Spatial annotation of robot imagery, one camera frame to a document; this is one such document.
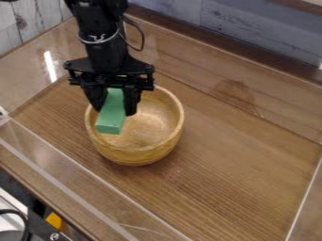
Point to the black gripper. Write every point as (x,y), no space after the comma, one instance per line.
(108,67)

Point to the green rectangular block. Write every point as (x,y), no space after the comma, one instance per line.
(110,115)

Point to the brown wooden bowl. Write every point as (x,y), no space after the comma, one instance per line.
(149,133)

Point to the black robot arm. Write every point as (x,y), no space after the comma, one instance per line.
(100,21)

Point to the yellow and black device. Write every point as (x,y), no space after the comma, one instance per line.
(54,220)

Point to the clear acrylic tray wall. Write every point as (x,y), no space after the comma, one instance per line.
(89,204)

